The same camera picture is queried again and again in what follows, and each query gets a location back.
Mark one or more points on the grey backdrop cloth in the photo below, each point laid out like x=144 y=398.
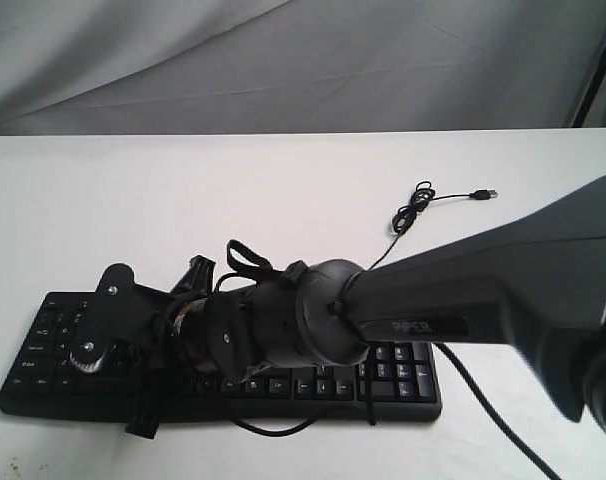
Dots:
x=249 y=67

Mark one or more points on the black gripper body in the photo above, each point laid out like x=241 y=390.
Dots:
x=213 y=333

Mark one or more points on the black tripod stand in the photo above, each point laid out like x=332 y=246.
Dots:
x=590 y=111

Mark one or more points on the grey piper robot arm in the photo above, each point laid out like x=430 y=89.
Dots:
x=537 y=284

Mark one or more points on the black acer keyboard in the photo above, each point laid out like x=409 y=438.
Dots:
x=398 y=385

